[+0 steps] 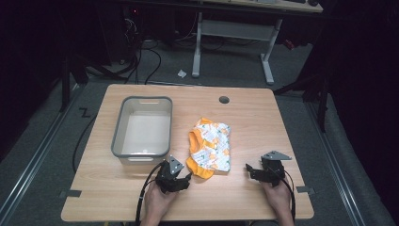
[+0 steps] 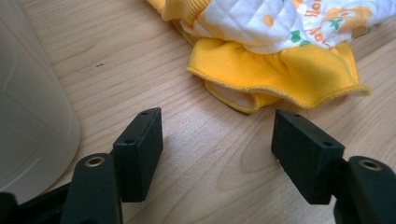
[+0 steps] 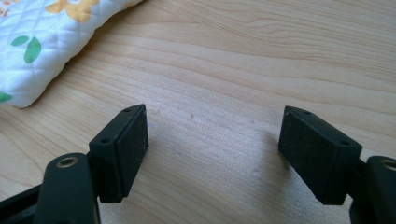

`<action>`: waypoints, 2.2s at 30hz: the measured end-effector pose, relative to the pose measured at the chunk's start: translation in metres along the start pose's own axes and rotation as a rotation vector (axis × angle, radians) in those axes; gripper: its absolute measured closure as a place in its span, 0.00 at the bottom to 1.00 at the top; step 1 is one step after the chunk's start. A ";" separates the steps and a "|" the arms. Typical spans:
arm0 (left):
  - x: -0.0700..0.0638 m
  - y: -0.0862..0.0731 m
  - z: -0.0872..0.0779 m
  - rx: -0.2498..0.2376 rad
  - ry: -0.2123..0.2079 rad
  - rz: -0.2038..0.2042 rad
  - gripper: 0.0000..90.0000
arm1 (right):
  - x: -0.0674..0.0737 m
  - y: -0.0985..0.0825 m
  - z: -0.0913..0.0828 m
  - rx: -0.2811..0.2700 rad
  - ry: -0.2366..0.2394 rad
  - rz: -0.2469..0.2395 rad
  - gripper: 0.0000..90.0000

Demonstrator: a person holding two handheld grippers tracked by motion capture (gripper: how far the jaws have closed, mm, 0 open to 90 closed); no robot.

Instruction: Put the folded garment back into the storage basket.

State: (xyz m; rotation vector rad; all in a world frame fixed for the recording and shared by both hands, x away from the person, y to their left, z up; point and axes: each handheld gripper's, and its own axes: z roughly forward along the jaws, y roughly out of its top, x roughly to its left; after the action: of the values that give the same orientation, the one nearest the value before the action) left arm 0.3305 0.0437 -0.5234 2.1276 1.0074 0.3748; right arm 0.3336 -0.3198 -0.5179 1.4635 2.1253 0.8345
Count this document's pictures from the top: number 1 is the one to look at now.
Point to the black metal stand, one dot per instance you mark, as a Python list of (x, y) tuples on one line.
[(66, 78), (313, 91)]

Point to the round black table grommet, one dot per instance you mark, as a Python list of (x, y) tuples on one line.
[(224, 100)]

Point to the crumpled white paper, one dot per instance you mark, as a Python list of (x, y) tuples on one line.
[(182, 73)]

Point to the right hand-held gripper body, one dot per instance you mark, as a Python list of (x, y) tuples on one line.
[(273, 171)]

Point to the desk with white metal legs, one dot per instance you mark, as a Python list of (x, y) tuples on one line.
[(238, 30)]

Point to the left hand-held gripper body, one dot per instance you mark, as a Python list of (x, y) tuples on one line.
[(165, 177)]

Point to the orange and white patterned garment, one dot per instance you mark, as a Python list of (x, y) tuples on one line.
[(210, 146)]

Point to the metal floor rail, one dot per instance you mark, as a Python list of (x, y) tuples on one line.
[(338, 169), (31, 163)]

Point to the person's right hand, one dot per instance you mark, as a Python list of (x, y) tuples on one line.
[(278, 197)]

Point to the grey tape piece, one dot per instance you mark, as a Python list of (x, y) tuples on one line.
[(305, 189), (71, 193)]

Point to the white plastic bin grey rim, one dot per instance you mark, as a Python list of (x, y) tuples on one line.
[(146, 132)]

